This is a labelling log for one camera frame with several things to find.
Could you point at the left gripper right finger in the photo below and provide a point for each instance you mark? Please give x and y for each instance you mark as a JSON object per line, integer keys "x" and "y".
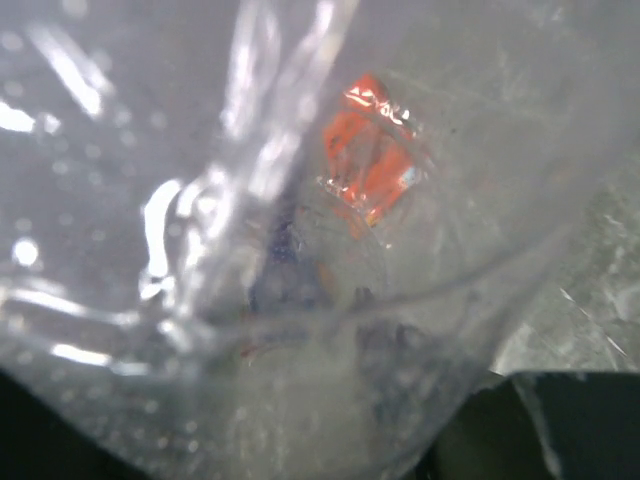
{"x": 542, "y": 425}

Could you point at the orange snack box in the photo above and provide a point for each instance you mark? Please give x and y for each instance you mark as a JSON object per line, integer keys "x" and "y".
{"x": 373, "y": 153}

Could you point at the clear plastic bottle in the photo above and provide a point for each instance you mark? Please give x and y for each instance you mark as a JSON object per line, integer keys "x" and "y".
{"x": 177, "y": 286}

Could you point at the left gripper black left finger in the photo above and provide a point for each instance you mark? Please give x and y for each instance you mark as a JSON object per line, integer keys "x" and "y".
{"x": 36, "y": 443}

